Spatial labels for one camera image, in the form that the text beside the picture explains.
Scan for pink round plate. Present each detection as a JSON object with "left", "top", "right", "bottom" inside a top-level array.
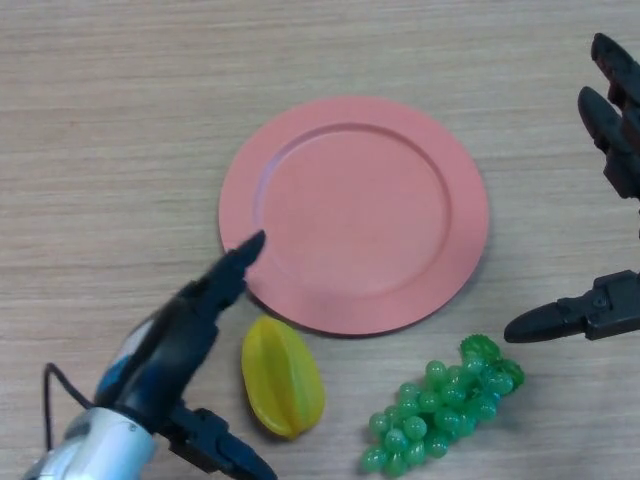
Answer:
[{"left": 218, "top": 96, "right": 490, "bottom": 336}]

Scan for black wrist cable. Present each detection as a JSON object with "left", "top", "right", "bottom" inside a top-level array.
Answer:
[{"left": 43, "top": 362, "right": 99, "bottom": 454}]

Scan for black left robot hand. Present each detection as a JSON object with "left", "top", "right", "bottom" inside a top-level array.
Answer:
[{"left": 93, "top": 229, "right": 279, "bottom": 480}]

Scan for yellow starfruit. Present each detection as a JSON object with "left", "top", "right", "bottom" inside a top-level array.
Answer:
[{"left": 241, "top": 315, "right": 326, "bottom": 440}]

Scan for green grape bunch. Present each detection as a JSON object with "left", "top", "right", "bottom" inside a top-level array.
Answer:
[{"left": 360, "top": 334, "right": 526, "bottom": 476}]

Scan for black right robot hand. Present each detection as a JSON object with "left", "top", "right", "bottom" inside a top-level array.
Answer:
[{"left": 503, "top": 33, "right": 640, "bottom": 344}]

